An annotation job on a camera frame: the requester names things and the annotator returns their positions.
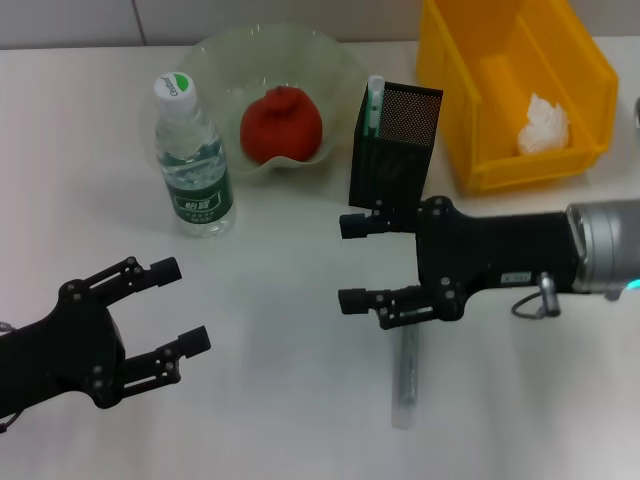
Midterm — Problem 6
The black mesh pen holder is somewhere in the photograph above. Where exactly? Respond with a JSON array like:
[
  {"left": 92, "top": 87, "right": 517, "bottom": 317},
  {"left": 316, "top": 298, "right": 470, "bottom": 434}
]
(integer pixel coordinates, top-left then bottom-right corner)
[{"left": 348, "top": 78, "right": 445, "bottom": 218}]

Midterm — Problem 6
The yellow plastic storage bin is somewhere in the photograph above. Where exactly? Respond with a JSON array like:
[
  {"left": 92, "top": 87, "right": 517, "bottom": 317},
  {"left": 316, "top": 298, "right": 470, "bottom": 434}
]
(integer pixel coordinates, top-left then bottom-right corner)
[{"left": 415, "top": 0, "right": 620, "bottom": 194}]

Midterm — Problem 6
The left arm cable with plug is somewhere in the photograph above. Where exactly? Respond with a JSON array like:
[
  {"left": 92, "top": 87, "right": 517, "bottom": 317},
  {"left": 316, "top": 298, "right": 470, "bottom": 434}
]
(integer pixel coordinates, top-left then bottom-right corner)
[{"left": 0, "top": 321, "right": 21, "bottom": 435}]

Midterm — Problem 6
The green utility knife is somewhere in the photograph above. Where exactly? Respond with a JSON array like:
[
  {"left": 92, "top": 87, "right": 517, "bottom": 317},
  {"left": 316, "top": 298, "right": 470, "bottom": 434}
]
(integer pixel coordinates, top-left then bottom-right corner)
[{"left": 364, "top": 74, "right": 386, "bottom": 139}]

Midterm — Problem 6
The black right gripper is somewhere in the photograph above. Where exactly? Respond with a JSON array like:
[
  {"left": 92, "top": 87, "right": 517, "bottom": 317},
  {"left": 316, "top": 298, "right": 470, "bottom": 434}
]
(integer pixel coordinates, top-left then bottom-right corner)
[{"left": 337, "top": 196, "right": 585, "bottom": 332}]

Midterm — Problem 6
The orange knitted toy fruit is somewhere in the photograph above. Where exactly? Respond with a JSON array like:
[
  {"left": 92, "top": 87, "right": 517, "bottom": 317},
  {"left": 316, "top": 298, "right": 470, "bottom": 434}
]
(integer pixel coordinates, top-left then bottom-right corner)
[{"left": 239, "top": 85, "right": 325, "bottom": 164}]

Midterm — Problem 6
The right arm cable with plug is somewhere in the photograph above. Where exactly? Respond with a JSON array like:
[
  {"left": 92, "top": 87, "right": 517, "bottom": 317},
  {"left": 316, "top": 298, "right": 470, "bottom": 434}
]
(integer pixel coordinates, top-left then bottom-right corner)
[{"left": 510, "top": 272, "right": 564, "bottom": 320}]

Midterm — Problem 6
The white paper ball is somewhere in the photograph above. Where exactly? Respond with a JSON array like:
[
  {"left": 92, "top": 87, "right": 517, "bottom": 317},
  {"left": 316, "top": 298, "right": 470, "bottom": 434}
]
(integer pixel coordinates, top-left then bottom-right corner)
[{"left": 516, "top": 92, "right": 572, "bottom": 157}]

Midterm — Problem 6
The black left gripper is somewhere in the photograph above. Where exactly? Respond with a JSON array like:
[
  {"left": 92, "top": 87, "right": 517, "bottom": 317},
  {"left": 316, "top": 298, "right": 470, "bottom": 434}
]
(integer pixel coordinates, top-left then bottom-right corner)
[{"left": 0, "top": 255, "right": 212, "bottom": 419}]

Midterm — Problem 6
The clear green-label water bottle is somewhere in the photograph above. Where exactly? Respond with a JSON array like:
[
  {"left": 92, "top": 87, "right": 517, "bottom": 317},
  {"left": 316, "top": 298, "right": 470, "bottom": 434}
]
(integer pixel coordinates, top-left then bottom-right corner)
[{"left": 152, "top": 71, "right": 237, "bottom": 239}]

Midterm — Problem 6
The arm cable with plug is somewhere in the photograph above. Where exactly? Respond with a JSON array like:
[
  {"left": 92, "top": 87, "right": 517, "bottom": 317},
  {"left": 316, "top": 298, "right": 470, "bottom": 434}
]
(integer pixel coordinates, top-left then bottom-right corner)
[
  {"left": 510, "top": 272, "right": 564, "bottom": 320},
  {"left": 0, "top": 321, "right": 21, "bottom": 435}
]

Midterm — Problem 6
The grey marker pen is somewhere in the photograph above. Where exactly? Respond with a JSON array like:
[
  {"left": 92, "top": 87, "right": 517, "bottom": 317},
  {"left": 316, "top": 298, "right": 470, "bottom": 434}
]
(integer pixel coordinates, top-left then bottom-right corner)
[{"left": 391, "top": 322, "right": 420, "bottom": 431}]

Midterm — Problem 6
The green wavy glass fruit bowl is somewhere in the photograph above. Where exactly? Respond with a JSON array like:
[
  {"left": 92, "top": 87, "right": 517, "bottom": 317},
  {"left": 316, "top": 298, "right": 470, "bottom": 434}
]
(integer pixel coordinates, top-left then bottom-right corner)
[{"left": 172, "top": 22, "right": 369, "bottom": 189}]

